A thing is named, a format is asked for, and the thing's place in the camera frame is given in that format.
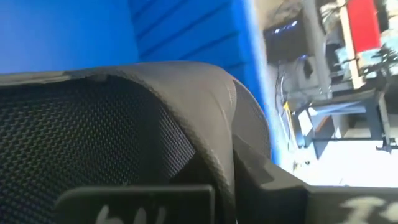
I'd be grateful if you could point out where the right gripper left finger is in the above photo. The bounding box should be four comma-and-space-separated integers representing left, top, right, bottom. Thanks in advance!
54, 184, 216, 224

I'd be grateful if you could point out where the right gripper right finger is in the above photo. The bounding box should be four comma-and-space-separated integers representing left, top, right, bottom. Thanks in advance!
233, 133, 398, 224

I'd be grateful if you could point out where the black slide sandal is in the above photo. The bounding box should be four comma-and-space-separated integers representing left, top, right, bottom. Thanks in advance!
0, 61, 271, 224

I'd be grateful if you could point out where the blue plastic bin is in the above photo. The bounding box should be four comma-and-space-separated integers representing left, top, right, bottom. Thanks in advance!
0, 0, 282, 166

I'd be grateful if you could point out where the grey metal bench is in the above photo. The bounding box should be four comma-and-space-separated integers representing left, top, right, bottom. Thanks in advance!
294, 88, 398, 153

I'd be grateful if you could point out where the black computer box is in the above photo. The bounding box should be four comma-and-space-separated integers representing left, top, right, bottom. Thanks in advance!
263, 11, 312, 65

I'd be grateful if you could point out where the red panel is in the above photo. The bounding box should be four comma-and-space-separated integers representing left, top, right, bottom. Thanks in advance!
346, 0, 382, 54

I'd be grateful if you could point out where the light wooden post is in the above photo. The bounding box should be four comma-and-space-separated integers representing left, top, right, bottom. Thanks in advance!
336, 0, 365, 90

